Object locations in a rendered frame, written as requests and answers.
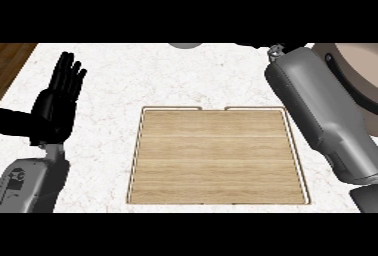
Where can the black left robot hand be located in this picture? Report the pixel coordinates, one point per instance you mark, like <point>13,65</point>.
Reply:
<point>54,110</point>

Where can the grey rounded object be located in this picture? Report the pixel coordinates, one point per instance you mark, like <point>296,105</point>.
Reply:
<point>184,45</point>

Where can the light wooden tray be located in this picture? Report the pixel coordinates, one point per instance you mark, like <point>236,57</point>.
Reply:
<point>215,156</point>

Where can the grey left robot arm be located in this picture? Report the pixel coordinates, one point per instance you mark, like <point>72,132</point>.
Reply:
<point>29,181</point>

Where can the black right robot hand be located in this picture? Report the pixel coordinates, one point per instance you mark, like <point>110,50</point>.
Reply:
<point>274,44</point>

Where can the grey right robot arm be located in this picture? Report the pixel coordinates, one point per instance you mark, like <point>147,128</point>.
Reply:
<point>319,110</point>

